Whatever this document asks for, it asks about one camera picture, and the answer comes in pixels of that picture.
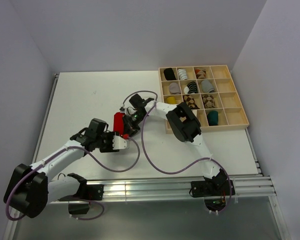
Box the rolled white striped sock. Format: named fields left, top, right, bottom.
left=177, top=68, right=188, bottom=80

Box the rolled orange argyle sock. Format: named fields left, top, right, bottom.
left=194, top=68, right=207, bottom=79

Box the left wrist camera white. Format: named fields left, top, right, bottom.
left=112, top=135, right=129, bottom=152

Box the rolled black striped sock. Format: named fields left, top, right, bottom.
left=183, top=81, right=199, bottom=94

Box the rolled dark argyle sock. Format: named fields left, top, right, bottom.
left=202, top=94, right=218, bottom=109

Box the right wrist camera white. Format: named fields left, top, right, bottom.
left=119, top=106, right=127, bottom=112

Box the red sock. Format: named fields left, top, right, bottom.
left=113, top=112, right=125, bottom=135

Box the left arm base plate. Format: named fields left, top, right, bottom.
left=84, top=184, right=104, bottom=201

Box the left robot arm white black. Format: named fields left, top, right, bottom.
left=3, top=118, right=129, bottom=221

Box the brown striped sock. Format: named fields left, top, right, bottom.
left=192, top=109, right=198, bottom=116

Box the dark green reindeer sock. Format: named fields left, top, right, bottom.
left=206, top=110, right=219, bottom=126

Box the rolled yellow sock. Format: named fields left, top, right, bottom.
left=165, top=96, right=177, bottom=105

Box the wooden compartment tray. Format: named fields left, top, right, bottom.
left=158, top=65, right=250, bottom=132

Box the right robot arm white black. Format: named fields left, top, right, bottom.
left=121, top=91, right=232, bottom=195

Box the rolled brown argyle sock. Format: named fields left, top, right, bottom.
left=183, top=95, right=200, bottom=110

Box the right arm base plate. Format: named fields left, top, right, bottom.
left=189, top=180, right=236, bottom=198

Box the aluminium frame rail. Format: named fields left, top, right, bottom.
left=13, top=176, right=277, bottom=206

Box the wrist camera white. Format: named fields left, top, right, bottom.
left=119, top=106, right=127, bottom=112
left=112, top=135, right=129, bottom=152

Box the rolled grey beige sock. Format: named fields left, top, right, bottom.
left=168, top=82, right=181, bottom=95

